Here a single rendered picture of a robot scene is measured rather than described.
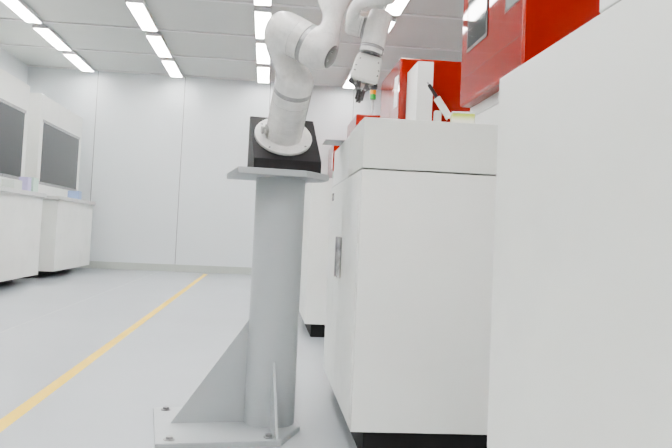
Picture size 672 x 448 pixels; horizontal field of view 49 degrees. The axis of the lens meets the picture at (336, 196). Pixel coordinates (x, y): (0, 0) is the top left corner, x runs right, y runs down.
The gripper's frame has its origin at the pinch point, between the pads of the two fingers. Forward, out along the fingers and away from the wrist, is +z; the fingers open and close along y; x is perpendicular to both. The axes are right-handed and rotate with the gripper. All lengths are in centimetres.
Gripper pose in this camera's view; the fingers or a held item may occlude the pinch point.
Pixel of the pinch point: (359, 96)
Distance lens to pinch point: 264.5
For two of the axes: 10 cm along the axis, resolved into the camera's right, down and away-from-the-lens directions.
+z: -2.5, 9.7, -0.7
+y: -9.6, -2.6, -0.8
